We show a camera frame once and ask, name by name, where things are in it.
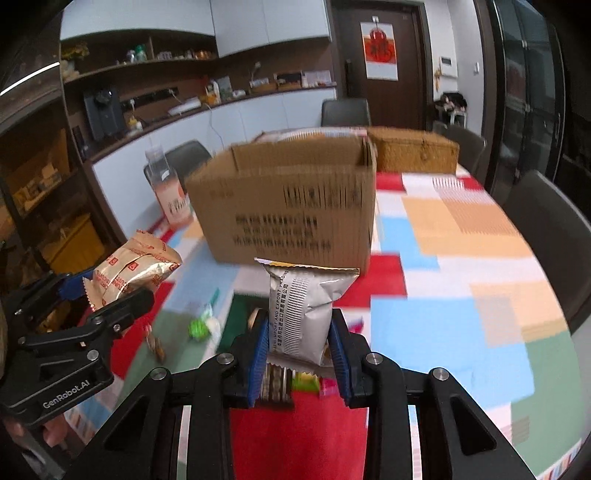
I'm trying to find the beige snack packet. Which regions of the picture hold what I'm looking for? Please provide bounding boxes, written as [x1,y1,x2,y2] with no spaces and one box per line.
[83,230,182,312]

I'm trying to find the silver white snack packet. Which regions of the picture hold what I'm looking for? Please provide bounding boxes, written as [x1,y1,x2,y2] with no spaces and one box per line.
[256,258,360,375]

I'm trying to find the green lollipop far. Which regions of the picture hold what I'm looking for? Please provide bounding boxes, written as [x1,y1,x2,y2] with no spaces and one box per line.
[188,288,221,342]

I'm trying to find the white counter cabinet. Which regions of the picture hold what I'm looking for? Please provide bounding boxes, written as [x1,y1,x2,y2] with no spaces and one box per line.
[92,87,337,238]

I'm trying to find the pink drink bottle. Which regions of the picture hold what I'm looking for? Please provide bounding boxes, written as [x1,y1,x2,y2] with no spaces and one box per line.
[144,146,192,230]

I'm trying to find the small green yellow packet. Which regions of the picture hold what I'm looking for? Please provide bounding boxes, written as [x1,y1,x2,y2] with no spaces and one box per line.
[291,372,321,394]

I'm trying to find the black coffee machine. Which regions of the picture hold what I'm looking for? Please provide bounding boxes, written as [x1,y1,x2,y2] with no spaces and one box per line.
[84,87,126,142]

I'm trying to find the grey chair right near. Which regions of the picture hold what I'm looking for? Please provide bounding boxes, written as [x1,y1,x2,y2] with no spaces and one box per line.
[502,170,591,333]

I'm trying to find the brown cardboard box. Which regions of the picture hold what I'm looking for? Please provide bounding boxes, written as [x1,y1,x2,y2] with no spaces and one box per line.
[185,136,377,272]

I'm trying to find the grey chair right far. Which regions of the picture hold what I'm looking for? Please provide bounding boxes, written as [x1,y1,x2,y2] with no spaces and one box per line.
[433,121,486,177]

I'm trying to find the woven wicker box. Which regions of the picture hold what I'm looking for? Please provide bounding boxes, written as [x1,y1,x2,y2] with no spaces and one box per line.
[367,127,460,174]

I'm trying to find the white upper cabinets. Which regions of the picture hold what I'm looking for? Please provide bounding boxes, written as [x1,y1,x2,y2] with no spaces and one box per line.
[60,0,331,57]

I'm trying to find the grey chair far end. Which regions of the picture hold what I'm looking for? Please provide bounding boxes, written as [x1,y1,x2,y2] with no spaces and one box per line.
[321,98,372,127]

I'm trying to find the white shoe rack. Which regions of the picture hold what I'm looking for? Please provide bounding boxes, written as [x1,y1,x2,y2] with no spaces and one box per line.
[434,92,468,127]

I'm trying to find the dark brown door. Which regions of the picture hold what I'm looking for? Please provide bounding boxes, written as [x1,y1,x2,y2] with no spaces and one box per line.
[331,1,433,130]

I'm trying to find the black glass sliding door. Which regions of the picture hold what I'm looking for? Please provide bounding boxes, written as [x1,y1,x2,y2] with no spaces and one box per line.
[485,1,590,211]

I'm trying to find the red fu calendar poster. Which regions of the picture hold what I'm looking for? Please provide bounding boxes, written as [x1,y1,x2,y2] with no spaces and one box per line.
[360,16,399,82]

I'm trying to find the wall intercom panel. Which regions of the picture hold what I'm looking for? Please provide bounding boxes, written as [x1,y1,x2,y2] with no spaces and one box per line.
[438,56,458,79]

